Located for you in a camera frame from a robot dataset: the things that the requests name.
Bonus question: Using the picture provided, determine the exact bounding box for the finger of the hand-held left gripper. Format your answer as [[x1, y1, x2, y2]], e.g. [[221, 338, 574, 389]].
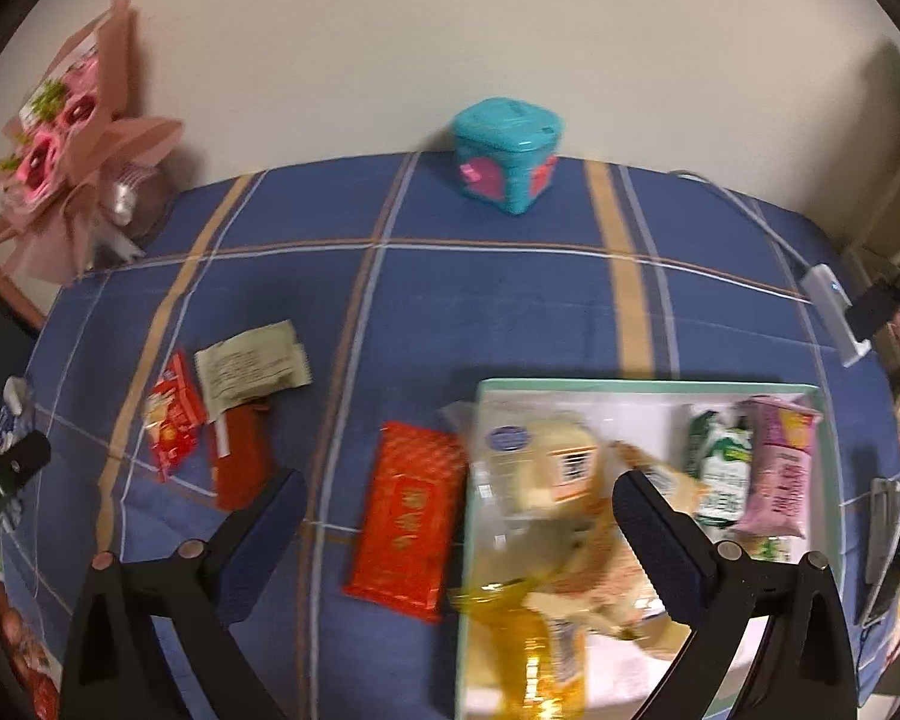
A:
[[0, 431, 52, 500]]

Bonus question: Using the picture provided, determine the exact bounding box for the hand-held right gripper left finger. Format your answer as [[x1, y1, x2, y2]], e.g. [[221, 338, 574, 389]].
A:
[[60, 467, 308, 720]]

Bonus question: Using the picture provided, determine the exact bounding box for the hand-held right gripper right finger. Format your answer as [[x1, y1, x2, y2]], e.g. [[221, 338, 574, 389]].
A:
[[611, 469, 860, 720]]

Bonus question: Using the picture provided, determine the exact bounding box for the golden crinkled snack packet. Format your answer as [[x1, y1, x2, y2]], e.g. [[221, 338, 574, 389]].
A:
[[521, 439, 710, 661]]

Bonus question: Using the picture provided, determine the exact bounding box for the dark red snack packet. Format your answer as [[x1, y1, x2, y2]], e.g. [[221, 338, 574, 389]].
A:
[[208, 401, 275, 512]]

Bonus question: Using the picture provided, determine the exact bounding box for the green white snack packet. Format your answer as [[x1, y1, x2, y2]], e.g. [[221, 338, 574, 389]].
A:
[[682, 405, 755, 530]]

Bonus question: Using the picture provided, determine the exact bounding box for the teal shallow cardboard box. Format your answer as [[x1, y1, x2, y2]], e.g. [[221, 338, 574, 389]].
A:
[[454, 377, 845, 720]]

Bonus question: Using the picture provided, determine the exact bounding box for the red gold-print snack packet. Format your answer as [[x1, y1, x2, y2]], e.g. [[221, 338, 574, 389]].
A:
[[343, 421, 470, 623]]

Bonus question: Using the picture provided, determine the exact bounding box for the pink snack packet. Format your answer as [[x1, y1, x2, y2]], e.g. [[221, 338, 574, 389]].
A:
[[735, 395, 824, 539]]

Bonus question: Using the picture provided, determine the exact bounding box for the clear yellow cake packet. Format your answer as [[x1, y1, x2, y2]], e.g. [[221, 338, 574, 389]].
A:
[[439, 401, 616, 518]]

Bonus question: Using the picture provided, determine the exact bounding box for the red yellow snack packet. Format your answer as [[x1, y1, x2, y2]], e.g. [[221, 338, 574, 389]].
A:
[[142, 350, 209, 482]]

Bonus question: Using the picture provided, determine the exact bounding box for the yellow clear snack packet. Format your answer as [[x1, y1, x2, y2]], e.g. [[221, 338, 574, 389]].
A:
[[450, 577, 593, 720]]

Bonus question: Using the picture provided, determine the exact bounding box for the beige snack packet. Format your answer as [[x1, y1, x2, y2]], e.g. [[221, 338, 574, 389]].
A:
[[193, 320, 312, 421]]

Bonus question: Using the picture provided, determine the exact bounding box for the blue white crumpled wrapper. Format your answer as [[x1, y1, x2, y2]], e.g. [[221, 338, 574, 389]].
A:
[[0, 377, 35, 458]]

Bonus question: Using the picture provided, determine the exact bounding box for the pile of colourful bags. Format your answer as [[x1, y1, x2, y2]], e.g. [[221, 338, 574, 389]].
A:
[[0, 547, 61, 720]]

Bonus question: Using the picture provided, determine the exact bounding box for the grey phone stand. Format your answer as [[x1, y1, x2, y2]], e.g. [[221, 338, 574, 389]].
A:
[[864, 476, 900, 586]]

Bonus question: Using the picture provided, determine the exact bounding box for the blue plaid tablecloth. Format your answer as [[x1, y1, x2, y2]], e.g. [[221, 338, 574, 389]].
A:
[[0, 152, 900, 720]]

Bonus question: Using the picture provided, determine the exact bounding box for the white power strip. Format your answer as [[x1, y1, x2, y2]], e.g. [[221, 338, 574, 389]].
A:
[[799, 264, 871, 368]]

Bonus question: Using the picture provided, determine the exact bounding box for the pink flower bouquet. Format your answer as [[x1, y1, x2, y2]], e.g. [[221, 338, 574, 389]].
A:
[[0, 0, 185, 282]]

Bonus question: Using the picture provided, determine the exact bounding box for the black charger plug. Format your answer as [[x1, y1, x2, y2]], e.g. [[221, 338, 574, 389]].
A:
[[847, 281, 900, 338]]

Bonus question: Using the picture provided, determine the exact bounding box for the teal toy house box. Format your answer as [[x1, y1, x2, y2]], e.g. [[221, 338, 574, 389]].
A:
[[452, 97, 563, 217]]

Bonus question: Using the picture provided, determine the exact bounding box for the brown wooden frame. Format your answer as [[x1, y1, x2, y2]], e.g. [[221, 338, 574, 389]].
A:
[[0, 229, 50, 331]]

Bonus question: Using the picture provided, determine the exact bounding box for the white power cable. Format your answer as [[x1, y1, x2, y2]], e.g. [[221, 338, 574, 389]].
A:
[[671, 169, 815, 271]]

